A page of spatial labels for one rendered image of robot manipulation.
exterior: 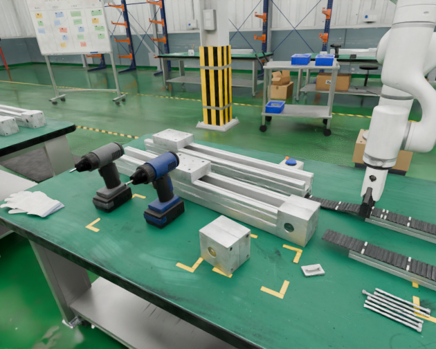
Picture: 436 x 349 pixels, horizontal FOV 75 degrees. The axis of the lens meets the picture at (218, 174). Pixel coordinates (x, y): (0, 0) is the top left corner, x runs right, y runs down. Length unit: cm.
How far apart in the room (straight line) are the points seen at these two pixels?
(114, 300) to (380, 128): 130
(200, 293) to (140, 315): 74
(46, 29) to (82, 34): 73
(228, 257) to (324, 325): 25
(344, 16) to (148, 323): 802
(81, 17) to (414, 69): 595
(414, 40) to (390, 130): 21
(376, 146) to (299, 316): 48
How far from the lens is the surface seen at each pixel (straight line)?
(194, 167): 100
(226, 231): 75
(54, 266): 145
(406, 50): 86
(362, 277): 83
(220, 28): 406
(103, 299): 156
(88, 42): 636
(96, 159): 99
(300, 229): 84
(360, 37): 847
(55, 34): 673
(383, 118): 86
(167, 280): 78
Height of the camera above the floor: 135
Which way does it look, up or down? 28 degrees down
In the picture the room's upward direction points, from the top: 2 degrees counter-clockwise
